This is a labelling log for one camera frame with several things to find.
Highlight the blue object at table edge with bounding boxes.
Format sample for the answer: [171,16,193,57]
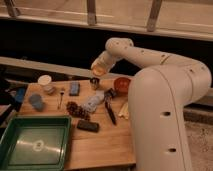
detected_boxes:
[15,88,26,103]

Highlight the green plastic tray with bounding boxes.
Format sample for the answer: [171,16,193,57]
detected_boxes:
[0,116,71,171]

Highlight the yellow apple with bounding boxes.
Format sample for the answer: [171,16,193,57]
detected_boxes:
[92,67,105,76]

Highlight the white paper cup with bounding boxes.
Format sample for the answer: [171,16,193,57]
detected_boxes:
[38,75,54,94]

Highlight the pale yellow sticks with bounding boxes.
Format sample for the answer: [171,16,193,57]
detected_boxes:
[118,102,129,120]

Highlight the orange bowl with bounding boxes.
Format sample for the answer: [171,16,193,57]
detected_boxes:
[114,77,131,95]

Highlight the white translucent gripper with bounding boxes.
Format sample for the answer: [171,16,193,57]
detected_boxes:
[91,51,117,75]

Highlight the dark brown block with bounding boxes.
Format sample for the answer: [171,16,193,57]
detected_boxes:
[77,120,99,132]

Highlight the black handled brush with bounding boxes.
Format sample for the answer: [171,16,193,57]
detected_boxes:
[104,88,117,125]

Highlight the small metal cup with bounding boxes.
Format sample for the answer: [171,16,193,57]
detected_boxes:
[90,77,100,90]

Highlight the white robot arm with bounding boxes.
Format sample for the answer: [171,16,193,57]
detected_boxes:
[91,38,212,171]

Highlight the brown pine cones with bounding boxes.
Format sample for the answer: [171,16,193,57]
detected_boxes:
[66,101,90,121]

